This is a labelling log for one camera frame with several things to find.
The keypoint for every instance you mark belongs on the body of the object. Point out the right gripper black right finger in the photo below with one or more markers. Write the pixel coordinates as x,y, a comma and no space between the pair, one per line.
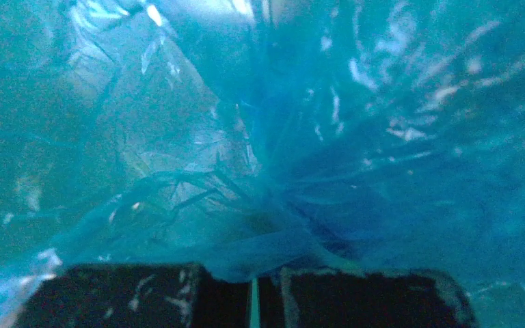
386,298

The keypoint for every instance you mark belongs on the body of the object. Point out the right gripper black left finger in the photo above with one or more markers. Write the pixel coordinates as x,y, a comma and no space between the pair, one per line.
178,295

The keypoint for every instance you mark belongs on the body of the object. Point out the blue plastic trash bag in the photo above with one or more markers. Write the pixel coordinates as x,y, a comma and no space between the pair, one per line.
252,136

